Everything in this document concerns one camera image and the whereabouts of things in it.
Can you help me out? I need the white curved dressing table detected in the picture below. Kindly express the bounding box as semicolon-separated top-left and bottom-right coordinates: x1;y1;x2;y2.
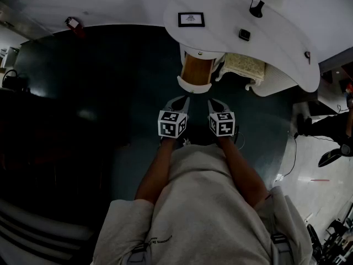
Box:
163;0;320;98

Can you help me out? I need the thin white cable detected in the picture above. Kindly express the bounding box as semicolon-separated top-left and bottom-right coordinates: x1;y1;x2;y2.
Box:
236;131;246;150

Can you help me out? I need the black handbag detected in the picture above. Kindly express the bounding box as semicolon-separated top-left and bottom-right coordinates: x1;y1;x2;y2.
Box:
1;69;30;92

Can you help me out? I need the grey harness strap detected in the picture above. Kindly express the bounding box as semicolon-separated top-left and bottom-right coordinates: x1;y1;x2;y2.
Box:
128;243;151;265
270;233;296;265

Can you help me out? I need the black picture frame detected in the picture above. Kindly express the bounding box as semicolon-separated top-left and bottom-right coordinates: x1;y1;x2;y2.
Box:
178;12;205;28

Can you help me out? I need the white box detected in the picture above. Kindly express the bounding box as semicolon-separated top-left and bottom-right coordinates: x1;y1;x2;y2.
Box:
0;47;20;68

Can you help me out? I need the large white drawer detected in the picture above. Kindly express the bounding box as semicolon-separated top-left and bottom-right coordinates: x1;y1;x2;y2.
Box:
176;52;216;94

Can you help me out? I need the metal framed glass door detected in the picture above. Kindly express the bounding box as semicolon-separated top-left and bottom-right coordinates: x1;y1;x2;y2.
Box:
0;1;55;38

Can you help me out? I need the cream upholstered stool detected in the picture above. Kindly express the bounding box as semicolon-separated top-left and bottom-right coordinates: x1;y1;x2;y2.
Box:
215;52;266;91

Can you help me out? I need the red fire extinguisher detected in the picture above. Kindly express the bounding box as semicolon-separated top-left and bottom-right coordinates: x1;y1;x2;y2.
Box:
65;17;86;40

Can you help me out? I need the person's right forearm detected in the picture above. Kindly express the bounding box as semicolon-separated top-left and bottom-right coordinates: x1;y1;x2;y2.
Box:
219;136;268;208

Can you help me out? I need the person's left forearm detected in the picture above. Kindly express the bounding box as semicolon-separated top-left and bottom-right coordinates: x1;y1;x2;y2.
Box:
134;136;177;204

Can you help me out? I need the black cone stand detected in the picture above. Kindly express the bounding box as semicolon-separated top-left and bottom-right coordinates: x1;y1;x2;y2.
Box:
249;0;265;18

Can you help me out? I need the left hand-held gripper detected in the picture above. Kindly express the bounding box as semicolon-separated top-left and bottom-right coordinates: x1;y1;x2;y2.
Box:
157;95;191;140

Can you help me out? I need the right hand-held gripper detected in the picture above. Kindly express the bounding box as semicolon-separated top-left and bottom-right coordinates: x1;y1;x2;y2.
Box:
207;98;238;137

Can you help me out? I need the dark wooden furniture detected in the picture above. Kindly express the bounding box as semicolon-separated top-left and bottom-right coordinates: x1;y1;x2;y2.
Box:
0;89;130;220

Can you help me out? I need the black floor cable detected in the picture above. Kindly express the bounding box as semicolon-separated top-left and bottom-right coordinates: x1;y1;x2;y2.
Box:
274;132;298;182

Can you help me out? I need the person's grey sweatshirt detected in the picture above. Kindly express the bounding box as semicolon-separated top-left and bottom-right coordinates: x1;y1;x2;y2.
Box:
92;144;314;265

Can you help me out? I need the white drawer with brass knob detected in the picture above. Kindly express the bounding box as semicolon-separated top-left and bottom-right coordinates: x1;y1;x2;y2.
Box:
179;43;224;62

